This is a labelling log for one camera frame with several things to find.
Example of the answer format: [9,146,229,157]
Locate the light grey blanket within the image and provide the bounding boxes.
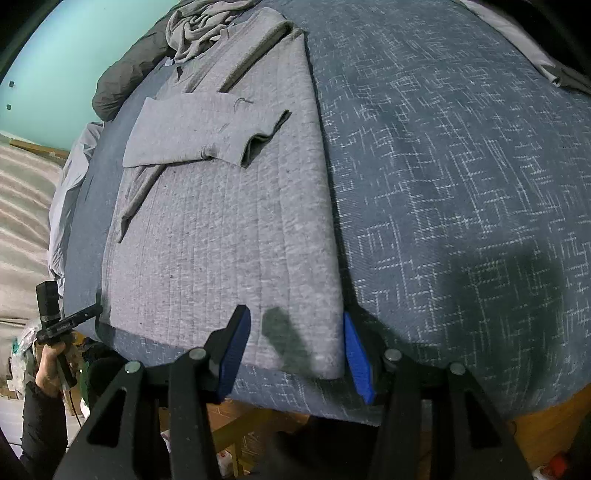
[46,121,105,282]

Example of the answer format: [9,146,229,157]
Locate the person's left hand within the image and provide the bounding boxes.
[34,344,79,398]

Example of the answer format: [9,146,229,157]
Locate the grey knit sweater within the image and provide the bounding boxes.
[99,7,347,380]

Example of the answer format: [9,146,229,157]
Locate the wooden strip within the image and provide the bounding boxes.
[9,138,70,160]

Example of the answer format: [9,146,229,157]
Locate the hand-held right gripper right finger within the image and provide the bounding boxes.
[343,311,534,480]

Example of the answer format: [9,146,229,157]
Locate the clear plastic bag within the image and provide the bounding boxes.
[9,318,42,398]

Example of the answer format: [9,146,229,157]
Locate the dark grey rolled duvet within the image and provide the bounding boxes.
[92,11,174,122]

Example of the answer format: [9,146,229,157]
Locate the beige striped curtain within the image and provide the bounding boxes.
[0,134,65,324]

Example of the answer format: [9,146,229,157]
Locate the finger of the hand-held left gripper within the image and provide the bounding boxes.
[65,302,103,329]

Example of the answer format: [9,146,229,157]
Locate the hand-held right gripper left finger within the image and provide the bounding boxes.
[53,305,252,480]

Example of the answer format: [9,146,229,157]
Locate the crumpled grey garment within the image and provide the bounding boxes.
[165,0,259,63]

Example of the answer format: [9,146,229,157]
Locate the person's left forearm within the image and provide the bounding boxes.
[18,381,70,472]

